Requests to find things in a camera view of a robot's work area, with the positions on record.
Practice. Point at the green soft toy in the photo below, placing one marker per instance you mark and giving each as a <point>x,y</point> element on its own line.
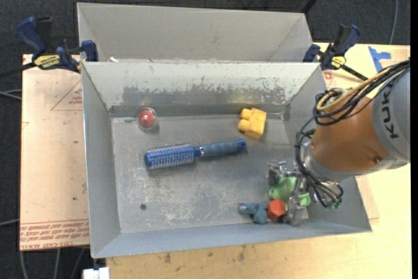
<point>282,187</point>

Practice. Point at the grey metal bin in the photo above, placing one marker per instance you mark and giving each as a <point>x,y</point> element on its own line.
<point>202,192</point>

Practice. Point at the blue-grey toy figure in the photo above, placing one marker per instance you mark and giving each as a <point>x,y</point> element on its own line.
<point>259,214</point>

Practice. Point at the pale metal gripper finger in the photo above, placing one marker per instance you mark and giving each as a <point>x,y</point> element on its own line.
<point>280,170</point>
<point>296,210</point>

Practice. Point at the red ball in clear dome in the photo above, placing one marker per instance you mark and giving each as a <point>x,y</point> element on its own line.
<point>147,118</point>

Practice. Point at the blue hairbrush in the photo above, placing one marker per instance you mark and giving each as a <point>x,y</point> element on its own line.
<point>170,157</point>

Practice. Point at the yellow toy building block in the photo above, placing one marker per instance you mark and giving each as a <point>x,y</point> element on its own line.
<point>254,125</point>

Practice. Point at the orange faceted ball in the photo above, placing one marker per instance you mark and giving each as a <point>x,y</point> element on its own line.
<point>277,209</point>

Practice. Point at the brown cardboard board red print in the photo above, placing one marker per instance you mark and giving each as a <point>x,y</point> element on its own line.
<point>52,153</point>

